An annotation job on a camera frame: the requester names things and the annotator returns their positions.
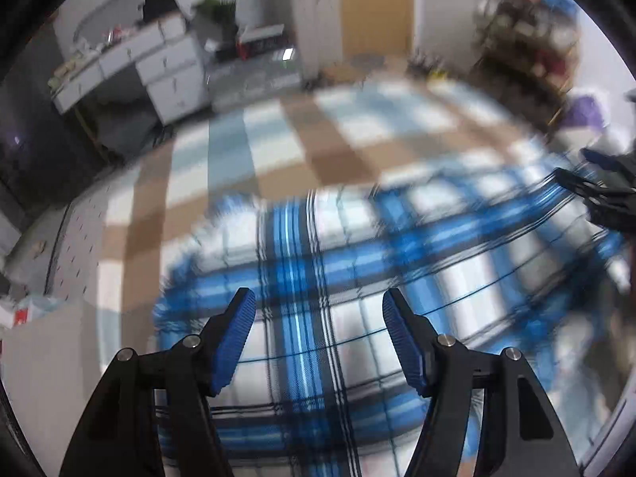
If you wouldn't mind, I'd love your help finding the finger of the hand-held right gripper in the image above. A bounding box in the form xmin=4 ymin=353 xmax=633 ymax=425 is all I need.
xmin=580 ymin=148 xmax=636 ymax=175
xmin=553 ymin=168 xmax=614 ymax=202

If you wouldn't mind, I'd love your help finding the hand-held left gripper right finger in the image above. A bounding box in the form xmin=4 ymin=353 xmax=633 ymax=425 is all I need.
xmin=382 ymin=288 xmax=582 ymax=477

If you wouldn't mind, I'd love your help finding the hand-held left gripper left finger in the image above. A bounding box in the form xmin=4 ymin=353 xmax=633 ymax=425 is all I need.
xmin=58 ymin=287 xmax=257 ymax=477

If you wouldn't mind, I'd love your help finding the blue plaid shirt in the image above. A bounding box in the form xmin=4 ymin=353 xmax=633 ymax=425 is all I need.
xmin=151 ymin=159 xmax=632 ymax=463

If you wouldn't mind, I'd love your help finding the purple bag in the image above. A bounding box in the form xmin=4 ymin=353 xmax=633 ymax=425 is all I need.
xmin=564 ymin=94 xmax=609 ymax=130

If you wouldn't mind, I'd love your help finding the cluttered storage shelf rack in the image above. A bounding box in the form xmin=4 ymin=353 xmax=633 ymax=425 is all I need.
xmin=469 ymin=0 xmax=582 ymax=105

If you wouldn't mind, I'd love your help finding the white dotted sheet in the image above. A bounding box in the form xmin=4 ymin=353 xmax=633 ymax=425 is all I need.
xmin=5 ymin=179 xmax=130 ymax=309

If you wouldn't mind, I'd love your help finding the pile of small floor clutter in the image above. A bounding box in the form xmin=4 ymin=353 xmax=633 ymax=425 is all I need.
xmin=407 ymin=50 xmax=448 ymax=79

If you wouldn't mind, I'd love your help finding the red and white packet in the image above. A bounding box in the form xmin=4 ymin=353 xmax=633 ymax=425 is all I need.
xmin=0 ymin=303 xmax=35 ymax=330

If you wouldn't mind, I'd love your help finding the wooden door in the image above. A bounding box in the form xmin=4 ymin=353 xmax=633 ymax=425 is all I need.
xmin=335 ymin=0 xmax=415 ymax=58

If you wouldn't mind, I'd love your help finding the white desk with drawers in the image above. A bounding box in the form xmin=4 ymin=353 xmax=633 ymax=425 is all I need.
xmin=50 ymin=12 xmax=212 ymax=125

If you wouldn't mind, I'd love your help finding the red and black appliance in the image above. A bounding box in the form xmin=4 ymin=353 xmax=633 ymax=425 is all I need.
xmin=236 ymin=25 xmax=294 ymax=60

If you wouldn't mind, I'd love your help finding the tall white cabinet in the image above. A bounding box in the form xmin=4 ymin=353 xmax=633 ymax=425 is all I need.
xmin=285 ymin=0 xmax=343 ymax=83

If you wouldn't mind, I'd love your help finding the green plant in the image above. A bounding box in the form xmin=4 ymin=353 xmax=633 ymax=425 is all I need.
xmin=191 ymin=0 xmax=237 ymax=35

